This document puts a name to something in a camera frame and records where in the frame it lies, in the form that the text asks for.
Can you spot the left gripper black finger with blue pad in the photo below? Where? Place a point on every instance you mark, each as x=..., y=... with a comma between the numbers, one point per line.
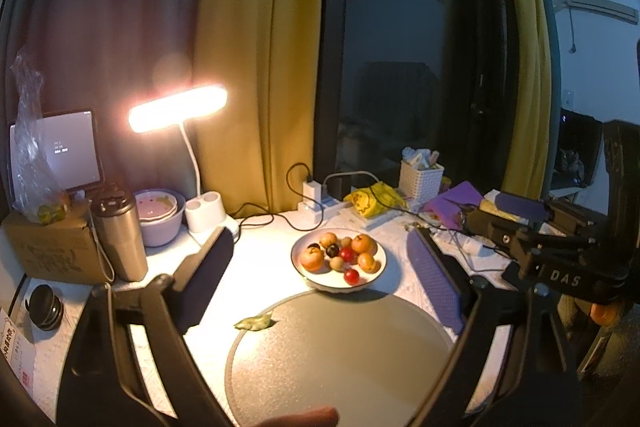
x=474, y=308
x=102, y=382

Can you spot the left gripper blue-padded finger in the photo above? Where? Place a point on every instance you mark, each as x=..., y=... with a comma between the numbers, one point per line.
x=564, y=216

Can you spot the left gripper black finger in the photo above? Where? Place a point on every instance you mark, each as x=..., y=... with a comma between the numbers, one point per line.
x=500, y=231

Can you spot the small orange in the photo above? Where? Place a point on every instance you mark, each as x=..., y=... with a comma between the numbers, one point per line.
x=367, y=263

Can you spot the red cherry tomato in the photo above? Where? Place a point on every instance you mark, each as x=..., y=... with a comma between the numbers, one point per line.
x=347, y=254
x=351, y=277

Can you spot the orange with stem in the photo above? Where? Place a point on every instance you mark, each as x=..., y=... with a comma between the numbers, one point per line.
x=364, y=244

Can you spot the red cherry tomato front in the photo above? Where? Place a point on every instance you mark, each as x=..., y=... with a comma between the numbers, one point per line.
x=347, y=254

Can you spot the tan longan fruit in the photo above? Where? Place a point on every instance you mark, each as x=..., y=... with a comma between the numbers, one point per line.
x=337, y=264

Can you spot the small orange kumquat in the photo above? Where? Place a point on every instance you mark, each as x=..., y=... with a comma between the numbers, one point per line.
x=328, y=239

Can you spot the large mandarin orange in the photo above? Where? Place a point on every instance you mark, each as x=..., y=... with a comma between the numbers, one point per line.
x=312, y=260

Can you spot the operator thumb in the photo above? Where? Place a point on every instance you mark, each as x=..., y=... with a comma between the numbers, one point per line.
x=323, y=417

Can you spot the yellow tissue box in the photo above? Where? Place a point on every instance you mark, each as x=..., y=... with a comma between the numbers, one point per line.
x=489, y=205

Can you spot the green curtain right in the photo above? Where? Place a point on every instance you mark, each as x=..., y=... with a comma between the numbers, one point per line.
x=527, y=161

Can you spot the purple cloth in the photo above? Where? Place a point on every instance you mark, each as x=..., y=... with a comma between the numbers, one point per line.
x=447, y=207

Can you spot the black stacked bowls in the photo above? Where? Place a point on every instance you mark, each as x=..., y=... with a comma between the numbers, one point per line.
x=45, y=309

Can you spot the white woven basket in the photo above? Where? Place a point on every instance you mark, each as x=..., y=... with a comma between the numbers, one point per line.
x=420, y=173

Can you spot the round grey placemat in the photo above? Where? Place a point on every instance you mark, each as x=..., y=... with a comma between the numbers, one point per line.
x=373, y=356

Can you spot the cardboard box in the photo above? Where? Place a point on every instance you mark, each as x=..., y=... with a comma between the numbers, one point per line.
x=66, y=251

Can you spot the yellow snack bag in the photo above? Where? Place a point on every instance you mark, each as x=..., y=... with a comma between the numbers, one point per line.
x=374, y=200

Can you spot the white shallow bowl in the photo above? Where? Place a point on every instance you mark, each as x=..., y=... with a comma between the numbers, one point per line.
x=326, y=279

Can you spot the green leaf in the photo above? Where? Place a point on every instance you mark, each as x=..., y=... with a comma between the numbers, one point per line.
x=255, y=324

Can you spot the steel tumbler with lid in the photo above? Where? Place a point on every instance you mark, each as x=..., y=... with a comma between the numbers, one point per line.
x=115, y=215

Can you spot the lavender mixing bowl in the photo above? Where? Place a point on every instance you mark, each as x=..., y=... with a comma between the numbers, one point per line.
x=160, y=214

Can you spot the white power strip with charger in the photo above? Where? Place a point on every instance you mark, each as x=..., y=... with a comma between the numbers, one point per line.
x=316, y=205

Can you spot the white lace tablecloth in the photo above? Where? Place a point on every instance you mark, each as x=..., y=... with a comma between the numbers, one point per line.
x=260, y=274

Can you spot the white desk lamp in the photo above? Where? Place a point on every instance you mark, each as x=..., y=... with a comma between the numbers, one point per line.
x=205, y=211

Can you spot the clear plastic bag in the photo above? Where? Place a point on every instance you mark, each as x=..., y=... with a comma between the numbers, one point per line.
x=38, y=196

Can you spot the white air conditioner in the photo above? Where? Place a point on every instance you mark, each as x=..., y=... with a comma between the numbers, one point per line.
x=602, y=7

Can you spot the tablet screen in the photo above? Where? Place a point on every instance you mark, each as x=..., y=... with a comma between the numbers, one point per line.
x=69, y=143

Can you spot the yellow curtain left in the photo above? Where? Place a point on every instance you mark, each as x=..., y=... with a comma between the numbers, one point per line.
x=265, y=53

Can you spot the blue curtain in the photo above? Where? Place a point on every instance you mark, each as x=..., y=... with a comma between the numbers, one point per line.
x=108, y=56

